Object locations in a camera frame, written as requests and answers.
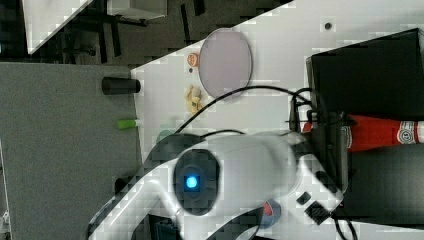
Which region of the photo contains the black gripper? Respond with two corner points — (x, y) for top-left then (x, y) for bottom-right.
(288, 97), (349, 192)

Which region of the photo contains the red ketchup bottle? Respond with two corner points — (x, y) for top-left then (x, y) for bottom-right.
(301, 114), (424, 154)

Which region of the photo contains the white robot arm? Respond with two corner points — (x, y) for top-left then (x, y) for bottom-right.
(86, 130), (343, 240)

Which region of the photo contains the silver toaster oven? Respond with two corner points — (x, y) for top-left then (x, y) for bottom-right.
(307, 29), (423, 229)

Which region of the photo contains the blue bowl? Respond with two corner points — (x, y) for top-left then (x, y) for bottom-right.
(259, 199), (281, 229)

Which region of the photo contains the grey round plate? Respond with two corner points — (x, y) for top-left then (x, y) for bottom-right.
(198, 28), (252, 98)

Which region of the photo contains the yellow peeled banana toy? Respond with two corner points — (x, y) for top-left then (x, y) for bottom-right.
(185, 85), (202, 114)

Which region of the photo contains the orange slice toy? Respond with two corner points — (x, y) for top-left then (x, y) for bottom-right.
(187, 53), (200, 67)

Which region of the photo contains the green marker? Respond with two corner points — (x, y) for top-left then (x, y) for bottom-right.
(117, 119), (140, 130)

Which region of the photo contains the black cylinder post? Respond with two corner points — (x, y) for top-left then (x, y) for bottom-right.
(102, 77), (141, 95)

